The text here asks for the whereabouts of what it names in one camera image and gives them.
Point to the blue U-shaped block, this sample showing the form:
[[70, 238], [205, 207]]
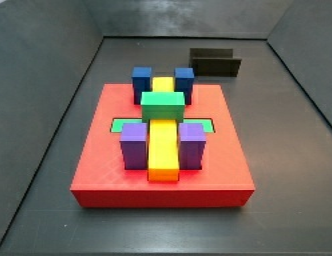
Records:
[[180, 83]]

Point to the purple U-shaped block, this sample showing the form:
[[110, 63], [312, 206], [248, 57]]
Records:
[[134, 145]]

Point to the black block holder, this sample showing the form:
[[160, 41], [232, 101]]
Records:
[[214, 62]]

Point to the green bridge block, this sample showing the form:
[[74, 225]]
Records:
[[161, 106]]

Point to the red puzzle board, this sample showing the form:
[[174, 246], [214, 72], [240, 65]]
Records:
[[105, 185]]

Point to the yellow long block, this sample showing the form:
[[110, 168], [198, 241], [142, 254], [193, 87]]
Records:
[[162, 160]]

